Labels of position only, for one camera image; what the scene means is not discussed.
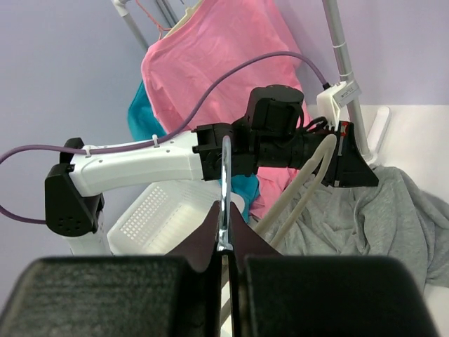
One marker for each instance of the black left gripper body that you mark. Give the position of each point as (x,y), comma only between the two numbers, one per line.
(341,149)

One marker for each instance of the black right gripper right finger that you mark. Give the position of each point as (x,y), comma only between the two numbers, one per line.
(329,296)

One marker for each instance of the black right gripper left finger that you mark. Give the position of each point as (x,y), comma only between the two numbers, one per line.
(111,296)

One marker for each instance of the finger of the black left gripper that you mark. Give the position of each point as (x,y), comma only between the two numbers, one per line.
(353,149)
(353,171)

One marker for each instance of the grey t shirt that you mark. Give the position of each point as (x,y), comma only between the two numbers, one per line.
(395,219)

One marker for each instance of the beige hanger with metal hook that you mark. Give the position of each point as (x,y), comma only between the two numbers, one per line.
(222,242)

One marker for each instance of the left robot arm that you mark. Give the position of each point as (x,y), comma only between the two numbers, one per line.
(91,187)

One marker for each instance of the pink t shirt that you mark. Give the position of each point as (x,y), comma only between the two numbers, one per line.
(205,71)

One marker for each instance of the teal t shirt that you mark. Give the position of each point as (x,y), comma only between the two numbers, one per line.
(143,125)

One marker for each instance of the cream hanger of pink shirt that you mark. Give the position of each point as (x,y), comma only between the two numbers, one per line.
(189,11)

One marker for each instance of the white clothes rack base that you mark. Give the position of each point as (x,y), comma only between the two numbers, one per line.
(377,133)

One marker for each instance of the silver clothes rack pole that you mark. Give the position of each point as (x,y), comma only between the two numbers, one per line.
(345,71)

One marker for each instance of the white plastic laundry basket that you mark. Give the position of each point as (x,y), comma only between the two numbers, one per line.
(162,216)

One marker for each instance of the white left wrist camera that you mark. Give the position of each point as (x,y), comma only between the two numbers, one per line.
(336,100)

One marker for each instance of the pink wire hanger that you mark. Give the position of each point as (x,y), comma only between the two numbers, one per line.
(160,28)

